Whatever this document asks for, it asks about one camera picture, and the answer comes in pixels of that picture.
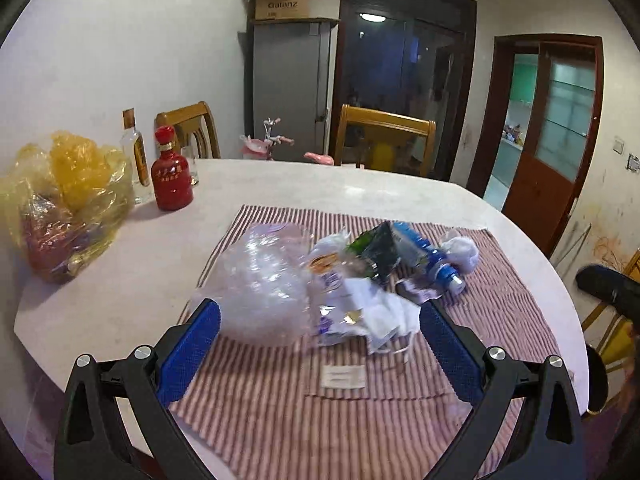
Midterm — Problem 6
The pink toy bicycle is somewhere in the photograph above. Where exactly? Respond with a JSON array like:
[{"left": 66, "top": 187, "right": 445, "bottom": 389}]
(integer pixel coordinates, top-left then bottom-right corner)
[{"left": 239, "top": 117, "right": 296, "bottom": 161}]

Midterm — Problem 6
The yellow plastic bag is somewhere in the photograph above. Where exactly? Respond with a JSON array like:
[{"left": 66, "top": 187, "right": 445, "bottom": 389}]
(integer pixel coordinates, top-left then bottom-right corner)
[{"left": 0, "top": 131, "right": 135, "bottom": 283}]

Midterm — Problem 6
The crumpled white paper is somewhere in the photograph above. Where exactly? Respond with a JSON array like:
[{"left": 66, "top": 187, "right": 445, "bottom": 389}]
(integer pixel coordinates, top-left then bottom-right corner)
[{"left": 345, "top": 280, "right": 421, "bottom": 357}]

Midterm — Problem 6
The green snack packet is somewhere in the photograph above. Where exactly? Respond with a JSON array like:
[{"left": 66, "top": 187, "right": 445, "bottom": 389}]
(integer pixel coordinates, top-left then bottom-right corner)
[{"left": 347, "top": 222, "right": 401, "bottom": 286}]

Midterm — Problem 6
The crumpled white tissue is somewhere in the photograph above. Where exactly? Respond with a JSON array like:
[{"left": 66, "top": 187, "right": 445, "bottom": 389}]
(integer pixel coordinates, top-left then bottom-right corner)
[{"left": 440, "top": 227, "right": 481, "bottom": 273}]

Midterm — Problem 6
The red liquor bottle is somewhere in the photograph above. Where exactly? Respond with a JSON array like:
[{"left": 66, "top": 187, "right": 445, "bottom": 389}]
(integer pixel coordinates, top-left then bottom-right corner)
[{"left": 151, "top": 126, "right": 194, "bottom": 211}]

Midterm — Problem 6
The clear plastic bag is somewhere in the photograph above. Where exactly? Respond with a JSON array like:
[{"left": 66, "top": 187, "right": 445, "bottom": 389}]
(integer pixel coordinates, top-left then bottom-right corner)
[{"left": 187, "top": 222, "right": 321, "bottom": 348}]

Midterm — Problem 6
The white printed plastic wrapper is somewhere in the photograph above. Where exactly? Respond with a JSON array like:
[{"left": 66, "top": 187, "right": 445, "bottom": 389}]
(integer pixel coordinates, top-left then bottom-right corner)
[{"left": 305, "top": 230, "right": 371, "bottom": 346}]

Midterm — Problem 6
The grey refrigerator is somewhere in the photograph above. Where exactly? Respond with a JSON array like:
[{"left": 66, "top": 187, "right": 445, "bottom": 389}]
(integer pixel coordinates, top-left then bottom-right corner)
[{"left": 250, "top": 19, "right": 333, "bottom": 161}]

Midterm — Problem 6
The glass sliding door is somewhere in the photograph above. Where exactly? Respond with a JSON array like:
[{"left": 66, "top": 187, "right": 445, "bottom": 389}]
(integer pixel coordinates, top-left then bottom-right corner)
[{"left": 330, "top": 0, "right": 476, "bottom": 198}]

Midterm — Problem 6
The clear glass bottle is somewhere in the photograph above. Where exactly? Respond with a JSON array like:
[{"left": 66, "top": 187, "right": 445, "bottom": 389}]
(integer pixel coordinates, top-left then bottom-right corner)
[{"left": 120, "top": 108, "right": 153, "bottom": 205}]

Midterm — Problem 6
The wooden chair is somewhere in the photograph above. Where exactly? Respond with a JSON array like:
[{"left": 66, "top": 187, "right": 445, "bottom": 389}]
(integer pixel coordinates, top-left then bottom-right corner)
[
  {"left": 155, "top": 101, "right": 222, "bottom": 161},
  {"left": 334, "top": 105, "right": 437, "bottom": 178},
  {"left": 580, "top": 250, "right": 640, "bottom": 416}
]

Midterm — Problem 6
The small glass cup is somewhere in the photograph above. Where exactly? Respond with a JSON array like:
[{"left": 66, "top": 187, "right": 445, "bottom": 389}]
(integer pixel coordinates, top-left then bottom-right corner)
[{"left": 180, "top": 145, "right": 201, "bottom": 187}]

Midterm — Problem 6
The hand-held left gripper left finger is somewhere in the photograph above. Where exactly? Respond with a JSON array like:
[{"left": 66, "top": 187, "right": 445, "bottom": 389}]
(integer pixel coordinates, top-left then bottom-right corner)
[{"left": 54, "top": 298, "right": 222, "bottom": 480}]

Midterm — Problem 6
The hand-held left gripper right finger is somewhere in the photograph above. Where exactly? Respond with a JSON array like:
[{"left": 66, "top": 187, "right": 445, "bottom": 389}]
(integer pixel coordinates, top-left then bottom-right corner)
[{"left": 418, "top": 300, "right": 586, "bottom": 480}]

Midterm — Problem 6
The striped cloth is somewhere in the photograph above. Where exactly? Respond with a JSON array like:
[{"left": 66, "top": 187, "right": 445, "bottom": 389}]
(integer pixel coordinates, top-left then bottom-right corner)
[{"left": 167, "top": 204, "right": 561, "bottom": 480}]

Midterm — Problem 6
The brown wooden door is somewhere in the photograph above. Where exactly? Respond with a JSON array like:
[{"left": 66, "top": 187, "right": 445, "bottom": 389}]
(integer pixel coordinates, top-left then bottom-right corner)
[{"left": 482, "top": 34, "right": 604, "bottom": 257}]

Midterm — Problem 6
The yellow ball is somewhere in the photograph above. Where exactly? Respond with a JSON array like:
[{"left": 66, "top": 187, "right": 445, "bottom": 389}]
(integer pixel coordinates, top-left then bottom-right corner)
[{"left": 371, "top": 142, "right": 396, "bottom": 170}]

